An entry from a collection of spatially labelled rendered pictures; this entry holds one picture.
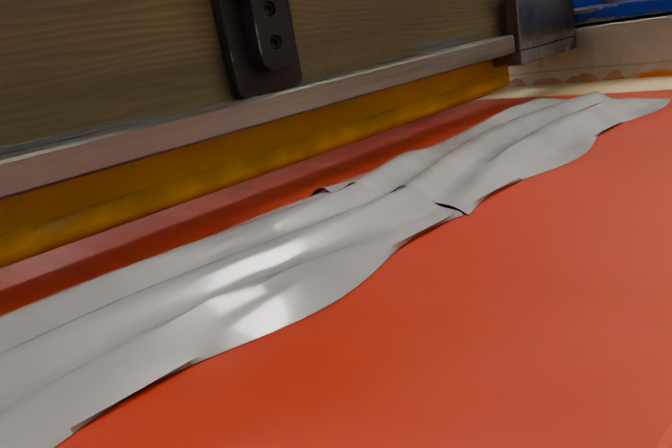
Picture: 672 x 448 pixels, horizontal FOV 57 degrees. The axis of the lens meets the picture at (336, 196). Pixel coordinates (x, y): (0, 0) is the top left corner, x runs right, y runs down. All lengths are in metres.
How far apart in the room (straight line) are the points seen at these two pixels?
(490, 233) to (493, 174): 0.05
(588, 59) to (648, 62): 0.04
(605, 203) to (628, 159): 0.05
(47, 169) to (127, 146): 0.02
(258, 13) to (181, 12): 0.03
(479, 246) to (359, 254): 0.03
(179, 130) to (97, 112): 0.03
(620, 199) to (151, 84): 0.15
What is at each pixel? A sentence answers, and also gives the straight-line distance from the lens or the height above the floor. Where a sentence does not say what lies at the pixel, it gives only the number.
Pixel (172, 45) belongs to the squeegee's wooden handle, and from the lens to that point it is 0.23.
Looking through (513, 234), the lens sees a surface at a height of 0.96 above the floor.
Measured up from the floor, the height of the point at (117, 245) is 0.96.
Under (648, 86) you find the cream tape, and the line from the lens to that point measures 0.39.
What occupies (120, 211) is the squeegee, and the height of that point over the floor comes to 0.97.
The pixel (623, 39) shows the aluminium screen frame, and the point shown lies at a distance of 0.43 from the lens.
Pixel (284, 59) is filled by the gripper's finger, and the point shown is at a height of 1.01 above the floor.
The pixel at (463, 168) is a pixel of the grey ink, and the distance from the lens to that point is 0.22.
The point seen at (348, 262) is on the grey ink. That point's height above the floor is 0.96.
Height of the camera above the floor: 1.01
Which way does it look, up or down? 14 degrees down
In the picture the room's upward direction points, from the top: 10 degrees counter-clockwise
